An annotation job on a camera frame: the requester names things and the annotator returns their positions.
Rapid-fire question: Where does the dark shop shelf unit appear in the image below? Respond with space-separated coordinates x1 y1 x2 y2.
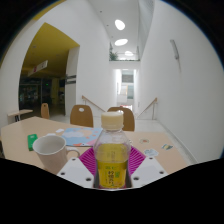
18 78 43 111

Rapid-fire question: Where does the white hanging sign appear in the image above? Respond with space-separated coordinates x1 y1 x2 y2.
27 59 50 78

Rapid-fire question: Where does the blue and yellow sticker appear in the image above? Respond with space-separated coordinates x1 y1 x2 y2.
161 143 175 151

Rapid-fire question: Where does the clear bottle with yellow drink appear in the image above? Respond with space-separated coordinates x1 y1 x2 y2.
93 110 132 191

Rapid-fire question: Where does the green potted plant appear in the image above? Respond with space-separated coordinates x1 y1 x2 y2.
109 49 120 62

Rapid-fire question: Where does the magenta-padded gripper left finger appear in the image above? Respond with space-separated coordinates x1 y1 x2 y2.
56 146 97 190

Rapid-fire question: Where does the colourful illustrated paper sheet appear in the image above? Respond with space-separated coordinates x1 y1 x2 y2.
61 126 104 148

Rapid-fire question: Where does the wooden stair handrail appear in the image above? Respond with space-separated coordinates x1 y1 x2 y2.
136 97 159 120
81 95 106 113

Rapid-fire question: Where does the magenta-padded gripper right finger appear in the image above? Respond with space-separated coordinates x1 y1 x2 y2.
126 146 168 189

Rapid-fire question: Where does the small green box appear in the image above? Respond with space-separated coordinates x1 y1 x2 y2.
27 133 39 152

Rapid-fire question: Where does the brown wooden chair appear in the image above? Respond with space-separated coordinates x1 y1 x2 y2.
107 106 136 132
40 102 51 120
69 104 95 129

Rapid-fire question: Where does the beige ceramic mug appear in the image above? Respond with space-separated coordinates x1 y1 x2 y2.
32 134 81 175

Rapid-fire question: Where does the white and blue cloud sticker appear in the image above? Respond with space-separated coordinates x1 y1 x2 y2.
143 148 160 158

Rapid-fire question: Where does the light wooden side table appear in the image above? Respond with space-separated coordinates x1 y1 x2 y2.
7 108 34 123

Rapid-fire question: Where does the group of oval ceiling lights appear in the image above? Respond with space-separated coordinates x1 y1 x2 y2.
113 18 135 57

